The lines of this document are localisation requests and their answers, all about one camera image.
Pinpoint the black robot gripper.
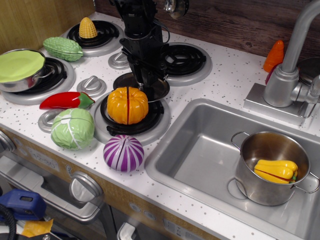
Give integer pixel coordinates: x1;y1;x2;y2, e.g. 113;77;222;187
120;24;165;100

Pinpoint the steel pot lid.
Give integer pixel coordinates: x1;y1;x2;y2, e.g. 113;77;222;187
113;72;170;102

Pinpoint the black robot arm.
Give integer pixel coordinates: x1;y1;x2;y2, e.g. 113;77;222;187
113;0;170;102

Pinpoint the silver stove knob upper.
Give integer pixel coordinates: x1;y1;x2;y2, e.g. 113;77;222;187
108;51;130;70

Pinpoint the silver stove knob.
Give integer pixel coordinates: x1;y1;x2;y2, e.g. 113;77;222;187
38;109;63;134
108;51;130;70
76;75;107;98

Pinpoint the front right stove burner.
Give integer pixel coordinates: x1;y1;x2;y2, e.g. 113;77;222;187
90;93;171;146

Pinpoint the stove burner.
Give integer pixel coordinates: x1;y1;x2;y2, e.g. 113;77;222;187
90;93;171;146
160;42;213;87
0;57;76;106
62;20;124;58

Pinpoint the back right stove burner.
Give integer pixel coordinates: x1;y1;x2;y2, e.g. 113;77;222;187
160;42;213;87

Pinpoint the silver stove knob middle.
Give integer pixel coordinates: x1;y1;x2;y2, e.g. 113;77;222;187
76;75;107;98

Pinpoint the back left stove burner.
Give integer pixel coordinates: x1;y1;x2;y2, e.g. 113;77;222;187
62;20;124;58

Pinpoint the front left stove burner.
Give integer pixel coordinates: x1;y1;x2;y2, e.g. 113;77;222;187
0;57;76;106

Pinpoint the silver stove knob lower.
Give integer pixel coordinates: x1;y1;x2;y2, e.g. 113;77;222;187
38;109;63;134

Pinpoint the steel pan on stove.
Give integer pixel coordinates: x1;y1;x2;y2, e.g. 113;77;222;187
0;49;48;93

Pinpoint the orange toy pumpkin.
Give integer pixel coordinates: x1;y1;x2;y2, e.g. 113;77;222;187
106;86;149;125

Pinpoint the purple striped toy onion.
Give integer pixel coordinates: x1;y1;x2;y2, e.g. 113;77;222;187
103;134;145;173

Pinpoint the red toy chili pepper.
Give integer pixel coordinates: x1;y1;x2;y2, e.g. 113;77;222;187
39;91;95;110

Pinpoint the yellow toy corn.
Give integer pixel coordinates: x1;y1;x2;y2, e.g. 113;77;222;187
79;17;98;39

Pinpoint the hanging steel ladle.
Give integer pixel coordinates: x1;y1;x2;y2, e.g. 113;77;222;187
163;0;190;19

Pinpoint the grey sink basin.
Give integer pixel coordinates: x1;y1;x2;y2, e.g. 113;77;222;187
145;99;320;240

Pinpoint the green toy cabbage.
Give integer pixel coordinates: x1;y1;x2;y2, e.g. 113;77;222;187
50;108;95;151

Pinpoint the green toy bitter gourd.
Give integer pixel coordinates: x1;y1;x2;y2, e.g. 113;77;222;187
43;37;84;62

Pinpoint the silver oven dial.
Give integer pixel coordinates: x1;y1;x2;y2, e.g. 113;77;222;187
69;171;103;203

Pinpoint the light green plate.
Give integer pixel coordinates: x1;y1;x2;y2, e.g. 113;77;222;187
0;50;46;83

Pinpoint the orange toy carrot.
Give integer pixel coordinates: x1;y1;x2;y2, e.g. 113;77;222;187
263;40;285;73

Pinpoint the steel pot in sink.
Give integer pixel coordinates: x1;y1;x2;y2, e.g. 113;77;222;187
232;131;312;206

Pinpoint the silver toy faucet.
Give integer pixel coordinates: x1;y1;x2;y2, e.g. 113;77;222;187
243;0;320;126

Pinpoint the yellow toy bell pepper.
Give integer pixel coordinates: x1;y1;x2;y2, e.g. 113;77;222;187
254;159;299;184

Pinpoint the blue plastic clamp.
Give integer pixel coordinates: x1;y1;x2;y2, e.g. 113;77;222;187
0;188;47;221

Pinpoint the yellow tape piece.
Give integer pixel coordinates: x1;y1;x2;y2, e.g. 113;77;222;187
21;219;54;238

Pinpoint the silver oven door handle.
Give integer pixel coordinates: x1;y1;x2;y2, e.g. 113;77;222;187
0;156;101;224

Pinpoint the black cable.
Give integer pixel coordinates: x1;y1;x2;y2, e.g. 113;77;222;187
0;201;20;240

